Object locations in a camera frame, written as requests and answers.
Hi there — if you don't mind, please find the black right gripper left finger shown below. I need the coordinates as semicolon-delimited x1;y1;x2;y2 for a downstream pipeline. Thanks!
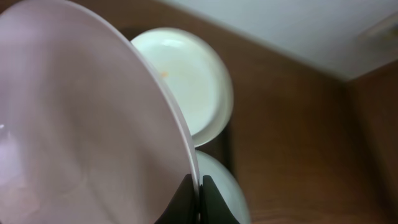
155;174;197;224

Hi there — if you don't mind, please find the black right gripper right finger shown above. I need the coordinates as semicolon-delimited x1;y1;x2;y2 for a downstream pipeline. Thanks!
200;175;239;224

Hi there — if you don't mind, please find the light blue plate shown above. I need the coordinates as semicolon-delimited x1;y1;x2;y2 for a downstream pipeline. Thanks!
196;150;251;224

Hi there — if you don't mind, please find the pink plate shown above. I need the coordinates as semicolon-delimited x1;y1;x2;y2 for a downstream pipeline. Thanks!
1;1;198;223

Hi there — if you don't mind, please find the cream white plate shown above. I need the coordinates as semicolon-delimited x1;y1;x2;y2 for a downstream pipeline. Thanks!
130;27;234;148

